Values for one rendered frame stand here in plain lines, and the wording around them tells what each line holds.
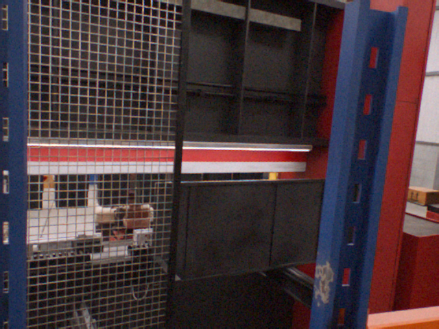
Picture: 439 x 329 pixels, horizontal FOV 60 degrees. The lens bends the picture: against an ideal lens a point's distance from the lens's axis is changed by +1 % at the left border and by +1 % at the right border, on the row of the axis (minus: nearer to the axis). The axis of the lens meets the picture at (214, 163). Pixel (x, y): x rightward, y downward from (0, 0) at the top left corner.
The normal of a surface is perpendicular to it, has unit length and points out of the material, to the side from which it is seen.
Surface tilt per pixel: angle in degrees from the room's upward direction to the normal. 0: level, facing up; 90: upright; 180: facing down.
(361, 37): 90
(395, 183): 90
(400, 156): 90
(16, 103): 90
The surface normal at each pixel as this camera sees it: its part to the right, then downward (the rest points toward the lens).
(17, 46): 0.32, 0.15
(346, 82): -0.95, -0.03
